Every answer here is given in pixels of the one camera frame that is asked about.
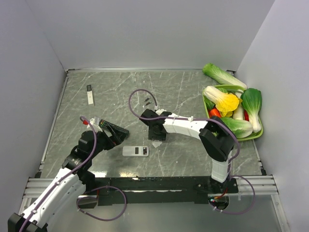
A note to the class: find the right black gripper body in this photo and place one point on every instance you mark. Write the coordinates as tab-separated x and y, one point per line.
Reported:
153	134

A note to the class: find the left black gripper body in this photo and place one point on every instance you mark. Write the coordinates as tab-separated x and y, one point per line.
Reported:
105	142

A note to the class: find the white AC remote cover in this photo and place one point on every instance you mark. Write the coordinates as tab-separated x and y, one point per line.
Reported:
156	144

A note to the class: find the black TV remote control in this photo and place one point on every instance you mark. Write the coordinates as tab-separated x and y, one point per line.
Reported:
105	124

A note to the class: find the red white AC remote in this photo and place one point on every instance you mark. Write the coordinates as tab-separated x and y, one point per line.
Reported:
135	151

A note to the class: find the white slim remote control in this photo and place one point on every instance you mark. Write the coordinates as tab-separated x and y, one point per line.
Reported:
90	97

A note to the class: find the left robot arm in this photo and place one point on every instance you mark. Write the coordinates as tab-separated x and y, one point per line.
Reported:
72	179

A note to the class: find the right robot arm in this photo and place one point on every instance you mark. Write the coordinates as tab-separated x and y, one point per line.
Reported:
216	137

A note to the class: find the orange carrot toy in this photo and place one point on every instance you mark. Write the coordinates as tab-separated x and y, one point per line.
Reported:
214	112

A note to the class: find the yellow white cabbage toy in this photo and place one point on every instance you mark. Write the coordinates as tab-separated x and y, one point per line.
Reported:
225	103

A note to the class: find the green plastic basket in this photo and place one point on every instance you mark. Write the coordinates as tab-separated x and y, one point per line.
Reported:
238	91

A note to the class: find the napa cabbage on table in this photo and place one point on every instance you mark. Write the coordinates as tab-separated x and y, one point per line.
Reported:
221	76

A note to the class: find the white radish toy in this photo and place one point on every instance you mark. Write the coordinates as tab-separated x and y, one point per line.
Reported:
238	114

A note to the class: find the light green cabbage front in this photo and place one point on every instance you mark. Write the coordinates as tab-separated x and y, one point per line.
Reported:
240	128

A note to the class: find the red pepper toy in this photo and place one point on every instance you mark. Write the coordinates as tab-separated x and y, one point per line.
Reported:
246	116

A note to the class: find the dark green bok choy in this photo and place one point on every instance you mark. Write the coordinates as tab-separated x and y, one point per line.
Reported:
251	103

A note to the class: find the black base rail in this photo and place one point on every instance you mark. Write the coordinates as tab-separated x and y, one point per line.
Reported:
182	189

